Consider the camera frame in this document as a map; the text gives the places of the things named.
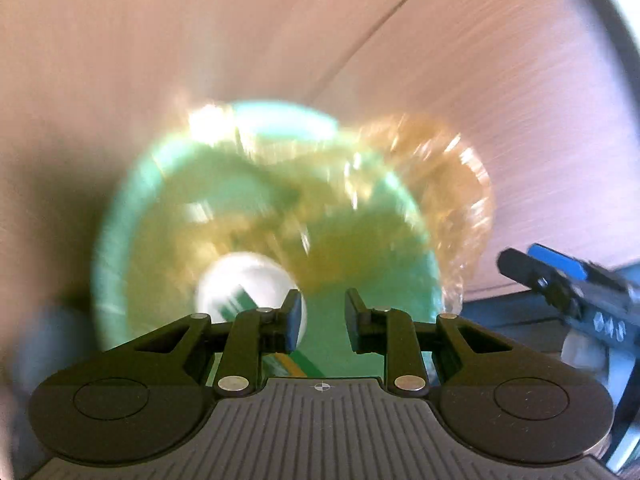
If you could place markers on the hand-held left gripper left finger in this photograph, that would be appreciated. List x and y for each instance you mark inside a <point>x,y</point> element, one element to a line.
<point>292,322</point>

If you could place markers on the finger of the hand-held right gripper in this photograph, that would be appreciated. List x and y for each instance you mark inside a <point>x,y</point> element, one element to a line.
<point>517,264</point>
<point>557,260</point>

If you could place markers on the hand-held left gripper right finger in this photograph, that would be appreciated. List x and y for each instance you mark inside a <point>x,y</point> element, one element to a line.
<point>353,322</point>

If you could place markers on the white cup with green print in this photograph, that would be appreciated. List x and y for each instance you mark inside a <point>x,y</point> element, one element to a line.
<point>235,280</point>

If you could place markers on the yellowish clear plastic bag liner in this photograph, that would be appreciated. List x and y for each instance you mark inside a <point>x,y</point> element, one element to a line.
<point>430,170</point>

